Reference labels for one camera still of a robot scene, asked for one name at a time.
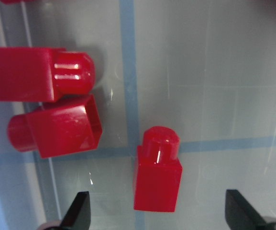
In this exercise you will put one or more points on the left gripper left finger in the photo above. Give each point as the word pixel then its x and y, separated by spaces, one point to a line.
pixel 78 216

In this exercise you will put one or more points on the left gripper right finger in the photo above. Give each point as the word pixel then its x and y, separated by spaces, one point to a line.
pixel 240 214

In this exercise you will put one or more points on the red block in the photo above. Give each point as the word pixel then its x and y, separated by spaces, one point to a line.
pixel 44 74
pixel 158 171
pixel 69 126

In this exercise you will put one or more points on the red block in box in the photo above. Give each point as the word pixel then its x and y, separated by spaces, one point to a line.
pixel 69 126
pixel 44 74

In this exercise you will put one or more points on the clear plastic storage box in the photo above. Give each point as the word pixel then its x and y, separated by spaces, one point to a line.
pixel 204 68

